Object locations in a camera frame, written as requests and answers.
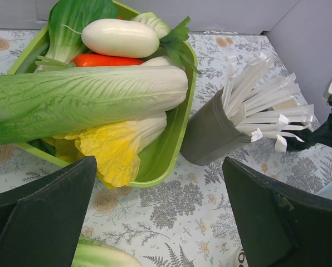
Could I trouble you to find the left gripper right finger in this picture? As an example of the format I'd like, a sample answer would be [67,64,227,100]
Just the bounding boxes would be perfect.
[222,157,332,266]

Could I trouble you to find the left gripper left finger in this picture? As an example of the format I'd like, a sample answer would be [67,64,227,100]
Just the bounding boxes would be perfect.
[0,156,96,266]

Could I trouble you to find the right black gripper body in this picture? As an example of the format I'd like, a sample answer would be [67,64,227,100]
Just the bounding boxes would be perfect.
[287,100,332,151]

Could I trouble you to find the white paper coffee cup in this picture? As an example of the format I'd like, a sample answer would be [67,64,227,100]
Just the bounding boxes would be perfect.
[234,247,248,267]

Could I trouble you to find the white wrapped straws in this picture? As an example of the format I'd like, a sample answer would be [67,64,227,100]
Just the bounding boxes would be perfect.
[221,53,314,152]

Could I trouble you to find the yellow napa cabbage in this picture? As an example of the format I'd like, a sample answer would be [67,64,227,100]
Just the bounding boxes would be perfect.
[42,112,167,189]

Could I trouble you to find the grey straw holder cup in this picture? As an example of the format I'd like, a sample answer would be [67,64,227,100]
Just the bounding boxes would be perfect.
[180,90,251,166]

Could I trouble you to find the long green napa cabbage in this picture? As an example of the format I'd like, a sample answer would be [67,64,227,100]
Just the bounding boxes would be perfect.
[0,66,188,145]

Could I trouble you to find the green plastic basket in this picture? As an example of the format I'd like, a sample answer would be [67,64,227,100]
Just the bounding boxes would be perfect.
[7,1,198,188]

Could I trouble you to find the orange carrot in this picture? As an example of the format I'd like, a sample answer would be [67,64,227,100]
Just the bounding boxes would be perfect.
[72,53,144,67]

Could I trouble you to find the small bok choy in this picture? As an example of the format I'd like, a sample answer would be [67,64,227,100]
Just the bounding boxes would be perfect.
[131,12,201,74]

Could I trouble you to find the white radish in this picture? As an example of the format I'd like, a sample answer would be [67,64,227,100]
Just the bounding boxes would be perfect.
[81,19,160,58]

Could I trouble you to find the green bok choy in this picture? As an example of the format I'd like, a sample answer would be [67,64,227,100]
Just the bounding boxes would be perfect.
[37,1,118,70]

